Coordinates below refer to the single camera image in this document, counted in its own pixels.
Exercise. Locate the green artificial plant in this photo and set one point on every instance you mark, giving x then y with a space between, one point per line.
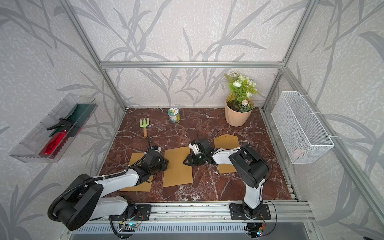
242 90

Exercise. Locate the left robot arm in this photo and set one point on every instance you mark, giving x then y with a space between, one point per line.
86 199

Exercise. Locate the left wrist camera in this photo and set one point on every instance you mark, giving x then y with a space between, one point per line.
156 148

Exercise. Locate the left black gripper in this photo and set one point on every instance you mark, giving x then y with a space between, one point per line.
165 166

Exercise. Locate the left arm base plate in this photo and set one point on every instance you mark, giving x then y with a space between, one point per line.
134 212

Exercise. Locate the circuit board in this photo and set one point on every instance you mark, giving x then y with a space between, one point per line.
128 227
254 230

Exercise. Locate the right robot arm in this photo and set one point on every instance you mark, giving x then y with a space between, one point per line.
249 164

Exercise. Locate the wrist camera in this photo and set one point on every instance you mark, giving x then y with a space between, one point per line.
195 148
156 148

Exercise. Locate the small labelled tin can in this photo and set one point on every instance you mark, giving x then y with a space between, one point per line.
174 115

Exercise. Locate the white wire mesh basket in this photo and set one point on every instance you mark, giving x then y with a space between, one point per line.
304 137

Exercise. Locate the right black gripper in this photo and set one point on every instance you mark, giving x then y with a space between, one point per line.
190 160

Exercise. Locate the green garden hand fork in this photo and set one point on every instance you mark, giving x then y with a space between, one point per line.
144 123

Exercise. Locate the peach flower pot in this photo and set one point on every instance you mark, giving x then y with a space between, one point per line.
237 112

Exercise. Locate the left circuit board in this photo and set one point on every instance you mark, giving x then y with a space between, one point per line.
128 227

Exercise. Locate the right circuit board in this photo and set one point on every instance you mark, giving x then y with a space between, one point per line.
254 230

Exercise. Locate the green dustpan scoop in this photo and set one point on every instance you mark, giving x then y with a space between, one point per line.
74 121

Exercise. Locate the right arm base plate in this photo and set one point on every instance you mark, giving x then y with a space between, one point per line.
244 212

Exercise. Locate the aluminium front rail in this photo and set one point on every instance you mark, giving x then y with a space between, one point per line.
219 212

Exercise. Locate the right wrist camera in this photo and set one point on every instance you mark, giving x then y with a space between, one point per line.
195 148

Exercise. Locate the clear plastic wall bin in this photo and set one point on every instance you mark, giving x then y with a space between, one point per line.
27 151

